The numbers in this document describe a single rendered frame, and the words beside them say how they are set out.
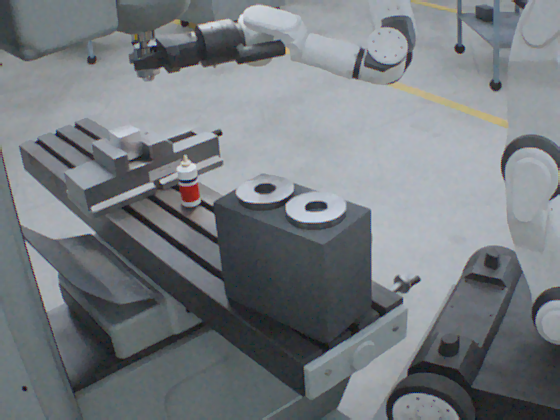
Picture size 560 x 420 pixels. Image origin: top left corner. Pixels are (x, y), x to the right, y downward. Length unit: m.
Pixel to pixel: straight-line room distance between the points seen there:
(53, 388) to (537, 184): 0.98
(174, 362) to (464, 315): 0.67
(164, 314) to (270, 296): 0.35
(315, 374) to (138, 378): 0.49
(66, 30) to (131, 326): 0.60
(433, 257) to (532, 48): 1.76
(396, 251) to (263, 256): 1.88
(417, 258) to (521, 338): 1.32
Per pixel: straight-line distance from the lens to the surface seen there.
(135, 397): 1.55
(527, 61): 1.34
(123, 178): 1.60
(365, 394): 2.36
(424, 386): 1.53
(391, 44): 1.40
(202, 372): 1.63
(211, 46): 1.42
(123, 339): 1.46
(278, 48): 1.44
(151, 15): 1.33
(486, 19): 5.09
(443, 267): 2.92
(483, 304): 1.76
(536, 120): 1.41
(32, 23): 1.19
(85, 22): 1.23
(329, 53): 1.43
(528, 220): 1.45
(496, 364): 1.63
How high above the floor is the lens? 1.66
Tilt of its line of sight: 30 degrees down
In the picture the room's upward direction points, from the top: 5 degrees counter-clockwise
